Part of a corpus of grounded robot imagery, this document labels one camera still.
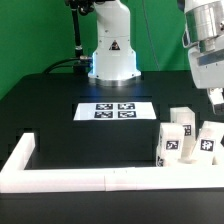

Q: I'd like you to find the white round stool seat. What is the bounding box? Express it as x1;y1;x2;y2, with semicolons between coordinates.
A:
156;147;214;167

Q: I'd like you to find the black cable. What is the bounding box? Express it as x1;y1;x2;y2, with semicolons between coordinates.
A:
41;55;93;75

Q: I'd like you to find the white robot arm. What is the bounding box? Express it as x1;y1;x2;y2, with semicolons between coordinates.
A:
88;0;224;115

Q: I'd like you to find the white U-shaped fence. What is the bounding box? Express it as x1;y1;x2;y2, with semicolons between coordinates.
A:
0;133;224;193

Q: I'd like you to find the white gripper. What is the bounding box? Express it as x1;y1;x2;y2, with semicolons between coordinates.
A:
182;31;224;115

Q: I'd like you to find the white marker tag sheet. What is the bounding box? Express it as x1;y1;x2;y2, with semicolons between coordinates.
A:
73;102;156;121

